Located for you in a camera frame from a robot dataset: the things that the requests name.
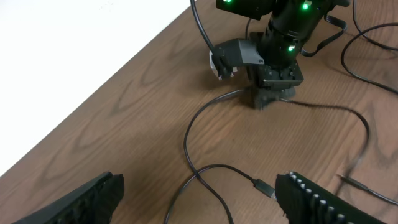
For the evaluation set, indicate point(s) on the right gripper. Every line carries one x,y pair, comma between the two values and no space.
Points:
280,71

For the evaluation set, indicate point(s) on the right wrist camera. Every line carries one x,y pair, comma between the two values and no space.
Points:
228,56

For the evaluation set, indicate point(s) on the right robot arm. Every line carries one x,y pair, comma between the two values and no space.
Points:
295,18

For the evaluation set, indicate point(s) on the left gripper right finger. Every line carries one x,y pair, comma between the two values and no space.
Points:
303,201

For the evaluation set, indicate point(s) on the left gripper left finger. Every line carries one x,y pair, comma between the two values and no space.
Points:
92,203

